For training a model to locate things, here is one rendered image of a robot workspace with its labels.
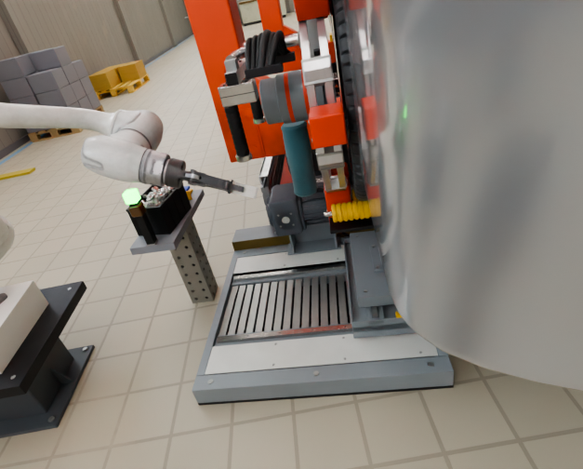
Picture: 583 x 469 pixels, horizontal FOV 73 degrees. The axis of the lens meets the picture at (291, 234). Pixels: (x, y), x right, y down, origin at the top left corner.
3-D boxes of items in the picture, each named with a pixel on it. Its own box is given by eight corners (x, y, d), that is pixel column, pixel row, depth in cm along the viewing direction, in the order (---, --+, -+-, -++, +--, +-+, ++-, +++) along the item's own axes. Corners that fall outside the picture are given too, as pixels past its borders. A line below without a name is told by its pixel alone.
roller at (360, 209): (424, 214, 118) (423, 197, 115) (325, 227, 122) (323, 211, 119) (419, 205, 123) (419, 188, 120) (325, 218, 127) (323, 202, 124)
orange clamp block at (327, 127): (345, 130, 94) (348, 143, 86) (312, 136, 95) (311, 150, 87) (341, 100, 90) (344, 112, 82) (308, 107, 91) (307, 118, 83)
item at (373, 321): (465, 330, 129) (466, 308, 124) (353, 341, 134) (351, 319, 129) (429, 244, 171) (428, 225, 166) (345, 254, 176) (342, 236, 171)
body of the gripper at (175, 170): (167, 186, 107) (201, 194, 108) (160, 183, 99) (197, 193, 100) (174, 159, 107) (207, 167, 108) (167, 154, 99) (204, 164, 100)
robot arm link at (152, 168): (137, 181, 98) (161, 187, 99) (144, 145, 98) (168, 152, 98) (146, 184, 107) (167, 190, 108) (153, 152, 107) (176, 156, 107)
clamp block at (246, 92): (257, 101, 98) (252, 79, 96) (222, 108, 100) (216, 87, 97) (259, 97, 103) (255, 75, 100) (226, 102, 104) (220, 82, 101)
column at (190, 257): (213, 301, 180) (182, 222, 158) (192, 303, 181) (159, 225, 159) (218, 287, 188) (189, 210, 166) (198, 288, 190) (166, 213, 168)
